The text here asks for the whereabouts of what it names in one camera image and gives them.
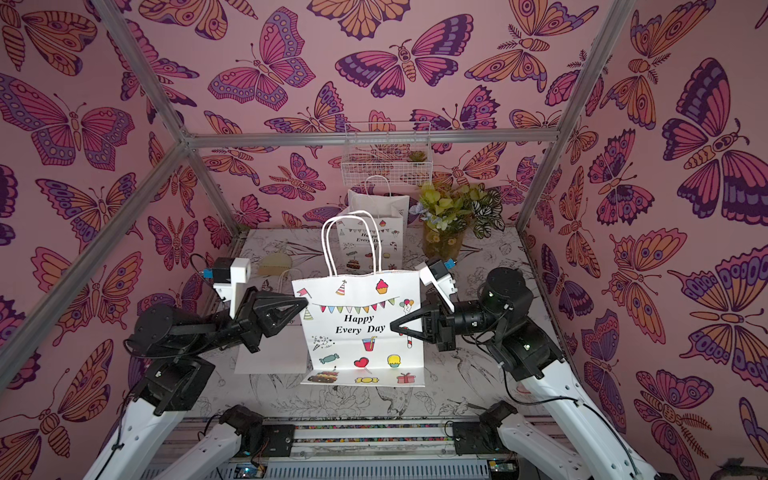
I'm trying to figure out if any white paper bag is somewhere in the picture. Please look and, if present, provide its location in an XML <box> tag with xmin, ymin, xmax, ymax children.
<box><xmin>292</xmin><ymin>215</ymin><xmax>426</xmax><ymax>388</ymax></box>
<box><xmin>335</xmin><ymin>174</ymin><xmax>410</xmax><ymax>274</ymax></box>
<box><xmin>234</xmin><ymin>325</ymin><xmax>309</xmax><ymax>375</ymax></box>

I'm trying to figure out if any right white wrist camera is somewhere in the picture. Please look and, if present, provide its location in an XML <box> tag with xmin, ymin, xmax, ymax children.
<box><xmin>416</xmin><ymin>258</ymin><xmax>458</xmax><ymax>313</ymax></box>

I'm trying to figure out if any white wire wall basket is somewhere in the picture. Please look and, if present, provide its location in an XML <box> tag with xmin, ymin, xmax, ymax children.
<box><xmin>338</xmin><ymin>120</ymin><xmax>434</xmax><ymax>187</ymax></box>

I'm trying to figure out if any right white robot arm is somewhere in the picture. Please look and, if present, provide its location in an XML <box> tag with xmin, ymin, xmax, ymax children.
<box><xmin>390</xmin><ymin>260</ymin><xmax>661</xmax><ymax>479</ymax></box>

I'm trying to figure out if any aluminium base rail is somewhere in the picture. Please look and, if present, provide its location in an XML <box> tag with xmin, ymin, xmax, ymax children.
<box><xmin>119</xmin><ymin>416</ymin><xmax>631</xmax><ymax>480</ymax></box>

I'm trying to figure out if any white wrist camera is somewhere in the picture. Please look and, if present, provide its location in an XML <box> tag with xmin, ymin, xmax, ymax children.
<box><xmin>416</xmin><ymin>258</ymin><xmax>458</xmax><ymax>313</ymax></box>
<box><xmin>202</xmin><ymin>257</ymin><xmax>251</xmax><ymax>318</ymax></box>

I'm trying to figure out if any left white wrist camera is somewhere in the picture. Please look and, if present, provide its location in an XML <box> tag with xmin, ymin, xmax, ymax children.
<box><xmin>202</xmin><ymin>257</ymin><xmax>251</xmax><ymax>318</ymax></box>

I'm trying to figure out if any aluminium frame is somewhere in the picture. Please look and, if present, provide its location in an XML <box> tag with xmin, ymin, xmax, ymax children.
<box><xmin>1</xmin><ymin>1</ymin><xmax>635</xmax><ymax>387</ymax></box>

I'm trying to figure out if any small succulent in basket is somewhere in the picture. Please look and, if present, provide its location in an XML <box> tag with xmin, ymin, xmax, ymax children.
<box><xmin>407</xmin><ymin>151</ymin><xmax>428</xmax><ymax>163</ymax></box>

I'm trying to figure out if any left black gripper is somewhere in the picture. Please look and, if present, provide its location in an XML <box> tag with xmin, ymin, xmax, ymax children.
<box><xmin>186</xmin><ymin>291</ymin><xmax>305</xmax><ymax>360</ymax></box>

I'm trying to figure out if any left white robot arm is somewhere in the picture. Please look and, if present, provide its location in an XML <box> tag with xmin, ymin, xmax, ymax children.
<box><xmin>86</xmin><ymin>287</ymin><xmax>308</xmax><ymax>479</ymax></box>

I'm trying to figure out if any green potted plant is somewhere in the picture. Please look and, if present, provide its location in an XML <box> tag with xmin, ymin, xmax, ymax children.
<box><xmin>409</xmin><ymin>183</ymin><xmax>505</xmax><ymax>261</ymax></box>

